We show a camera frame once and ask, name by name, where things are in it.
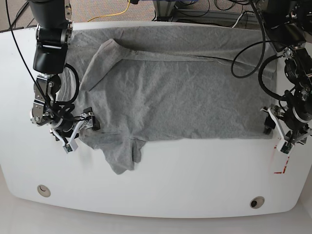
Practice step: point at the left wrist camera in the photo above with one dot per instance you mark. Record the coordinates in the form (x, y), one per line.
(284, 147)

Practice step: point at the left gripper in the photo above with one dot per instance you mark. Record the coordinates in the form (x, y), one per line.
(293, 124)

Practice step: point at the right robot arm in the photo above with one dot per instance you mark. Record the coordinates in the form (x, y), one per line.
(53, 32)

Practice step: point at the grey t-shirt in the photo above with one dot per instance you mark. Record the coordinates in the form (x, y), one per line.
(154, 83)

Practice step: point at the aluminium frame stand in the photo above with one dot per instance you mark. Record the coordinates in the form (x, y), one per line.
(229, 13)

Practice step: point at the left table cable grommet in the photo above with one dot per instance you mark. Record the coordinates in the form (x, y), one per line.
(43, 191)

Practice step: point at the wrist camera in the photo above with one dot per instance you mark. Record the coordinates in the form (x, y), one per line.
(70, 147)
(284, 147)

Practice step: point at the red tape rectangle marking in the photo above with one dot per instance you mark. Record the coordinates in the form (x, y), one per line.
(279, 161)

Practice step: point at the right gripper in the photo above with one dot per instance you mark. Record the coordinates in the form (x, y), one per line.
(66, 131)

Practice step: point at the right table cable grommet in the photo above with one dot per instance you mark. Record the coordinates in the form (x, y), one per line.
(257, 202)

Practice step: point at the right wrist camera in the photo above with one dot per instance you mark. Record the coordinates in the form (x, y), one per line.
(70, 147)

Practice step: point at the table cable grommet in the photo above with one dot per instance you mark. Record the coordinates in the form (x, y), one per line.
(43, 191)
(257, 202)

